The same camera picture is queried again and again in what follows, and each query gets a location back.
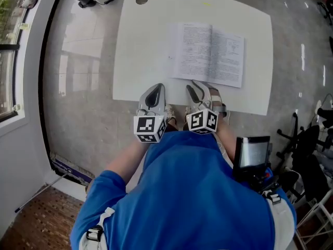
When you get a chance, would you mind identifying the person's right shoe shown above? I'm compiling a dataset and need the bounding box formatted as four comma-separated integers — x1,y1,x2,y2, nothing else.
183,107,192,130

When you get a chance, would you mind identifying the curved glass window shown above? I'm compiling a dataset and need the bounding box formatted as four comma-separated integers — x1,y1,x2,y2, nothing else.
0,0,28,123

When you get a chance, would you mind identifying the white harness strap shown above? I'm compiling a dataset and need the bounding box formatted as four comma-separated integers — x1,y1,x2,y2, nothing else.
79,207,116,250
262,190,296,250

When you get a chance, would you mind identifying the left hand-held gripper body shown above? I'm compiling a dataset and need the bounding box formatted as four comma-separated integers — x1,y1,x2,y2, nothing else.
133,109,169,143

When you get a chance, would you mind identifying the clear plastic container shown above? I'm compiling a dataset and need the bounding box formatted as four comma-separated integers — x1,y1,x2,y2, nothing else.
19,0,39,9

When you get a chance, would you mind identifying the white table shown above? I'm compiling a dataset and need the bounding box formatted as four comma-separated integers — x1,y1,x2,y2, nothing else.
112,0,274,116

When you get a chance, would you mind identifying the white metal rack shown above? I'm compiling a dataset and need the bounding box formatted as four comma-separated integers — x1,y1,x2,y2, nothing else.
295,186,333,250

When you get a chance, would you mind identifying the person's right hand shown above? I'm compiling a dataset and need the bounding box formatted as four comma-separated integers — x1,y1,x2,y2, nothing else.
207,84,226,109

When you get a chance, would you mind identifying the black monitor screen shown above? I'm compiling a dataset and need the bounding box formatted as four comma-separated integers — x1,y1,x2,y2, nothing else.
232,136,273,184

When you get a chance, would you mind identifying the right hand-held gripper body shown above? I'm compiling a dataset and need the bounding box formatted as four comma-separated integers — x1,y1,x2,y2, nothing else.
189,102,227,135

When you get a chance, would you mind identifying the person's left forearm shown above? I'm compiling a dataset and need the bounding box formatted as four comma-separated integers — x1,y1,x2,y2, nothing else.
105,139,151,184

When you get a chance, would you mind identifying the black office chair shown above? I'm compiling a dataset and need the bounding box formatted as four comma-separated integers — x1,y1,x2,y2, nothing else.
276,111,328,152
275,149,330,204
316,1,333,26

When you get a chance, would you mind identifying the person's shoe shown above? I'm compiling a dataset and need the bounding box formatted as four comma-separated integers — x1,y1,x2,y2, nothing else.
183,107,192,130
165,104,179,130

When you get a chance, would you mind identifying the person's left shoe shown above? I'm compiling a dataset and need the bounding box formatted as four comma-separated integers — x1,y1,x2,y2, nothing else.
165,104,179,130

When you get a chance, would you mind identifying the person's blue shirt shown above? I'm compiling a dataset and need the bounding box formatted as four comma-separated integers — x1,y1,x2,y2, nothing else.
70,130,297,250

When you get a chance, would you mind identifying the black clamp mount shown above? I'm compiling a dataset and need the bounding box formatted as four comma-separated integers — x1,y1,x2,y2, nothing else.
247,167,281,195

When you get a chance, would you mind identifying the white book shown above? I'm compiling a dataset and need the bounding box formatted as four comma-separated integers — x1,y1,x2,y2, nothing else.
168,22,246,89

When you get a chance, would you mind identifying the person's right forearm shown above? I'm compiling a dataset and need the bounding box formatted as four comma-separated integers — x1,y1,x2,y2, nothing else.
215,118,239,166

